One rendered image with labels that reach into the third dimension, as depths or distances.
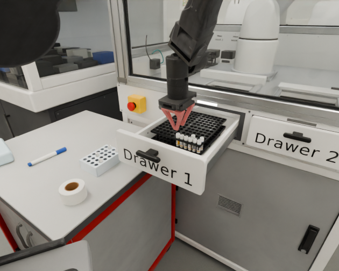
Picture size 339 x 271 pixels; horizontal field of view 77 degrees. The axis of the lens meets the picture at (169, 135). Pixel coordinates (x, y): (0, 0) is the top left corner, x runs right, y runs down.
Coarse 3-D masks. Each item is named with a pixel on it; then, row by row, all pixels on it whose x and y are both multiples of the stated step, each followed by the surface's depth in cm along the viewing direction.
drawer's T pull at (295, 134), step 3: (285, 132) 66; (294, 132) 66; (297, 132) 66; (285, 135) 65; (288, 135) 65; (291, 135) 64; (294, 135) 64; (297, 135) 64; (300, 135) 64; (291, 138) 65; (294, 138) 64; (297, 138) 64; (300, 138) 63; (303, 138) 63; (306, 138) 63; (309, 138) 62; (303, 141) 63; (306, 141) 63; (309, 141) 62
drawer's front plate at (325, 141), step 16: (256, 128) 73; (272, 128) 70; (288, 128) 67; (304, 128) 65; (256, 144) 75; (272, 144) 72; (288, 144) 69; (304, 144) 67; (320, 144) 64; (336, 144) 62; (304, 160) 69; (320, 160) 66; (336, 160) 64
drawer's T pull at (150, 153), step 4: (136, 152) 56; (140, 152) 56; (144, 152) 56; (148, 152) 56; (152, 152) 56; (156, 152) 56; (140, 156) 56; (144, 156) 55; (148, 156) 55; (152, 156) 54; (156, 156) 54; (152, 160) 54; (156, 160) 53
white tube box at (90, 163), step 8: (104, 152) 77; (112, 152) 77; (80, 160) 72; (88, 160) 73; (96, 160) 73; (104, 160) 72; (112, 160) 75; (88, 168) 71; (96, 168) 69; (104, 168) 72; (96, 176) 71
